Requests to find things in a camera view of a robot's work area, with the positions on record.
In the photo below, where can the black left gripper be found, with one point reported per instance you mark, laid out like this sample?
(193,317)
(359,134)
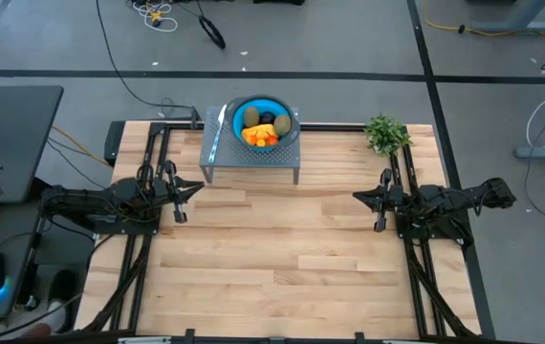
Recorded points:
(162,193)

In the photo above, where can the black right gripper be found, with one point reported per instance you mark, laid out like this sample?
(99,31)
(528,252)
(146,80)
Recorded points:
(392,198)

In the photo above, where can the blue collapsible bowl grey rim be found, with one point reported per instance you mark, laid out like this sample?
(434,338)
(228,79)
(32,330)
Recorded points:
(236,112)

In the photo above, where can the yellow toy mango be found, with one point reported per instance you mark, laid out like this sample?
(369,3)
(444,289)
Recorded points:
(258,130)

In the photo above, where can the dark toy avocado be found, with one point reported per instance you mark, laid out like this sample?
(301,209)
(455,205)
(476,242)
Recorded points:
(267,117)

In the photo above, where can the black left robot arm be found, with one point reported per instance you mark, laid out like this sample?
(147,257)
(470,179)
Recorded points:
(95,198)

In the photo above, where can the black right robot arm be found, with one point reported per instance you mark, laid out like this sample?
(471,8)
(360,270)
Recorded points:
(454,198)

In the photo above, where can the grey perforated metal shelf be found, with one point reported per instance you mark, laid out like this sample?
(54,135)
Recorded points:
(215,160)

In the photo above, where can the small green potted plant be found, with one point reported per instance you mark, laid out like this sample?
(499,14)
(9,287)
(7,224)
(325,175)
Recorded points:
(386,136)

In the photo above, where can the person's shoe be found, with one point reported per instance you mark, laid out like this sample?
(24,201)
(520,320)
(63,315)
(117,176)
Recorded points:
(62,286)

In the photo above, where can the large black desk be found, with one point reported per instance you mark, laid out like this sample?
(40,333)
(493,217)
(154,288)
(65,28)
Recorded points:
(14,143)

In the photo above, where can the dark grey side desk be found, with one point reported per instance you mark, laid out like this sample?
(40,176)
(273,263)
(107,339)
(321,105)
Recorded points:
(14,248)

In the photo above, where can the grey desk leg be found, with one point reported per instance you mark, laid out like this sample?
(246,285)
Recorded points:
(516,25)

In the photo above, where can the black aluminium table frame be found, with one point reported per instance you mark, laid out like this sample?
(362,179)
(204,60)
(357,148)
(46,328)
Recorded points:
(330,127)

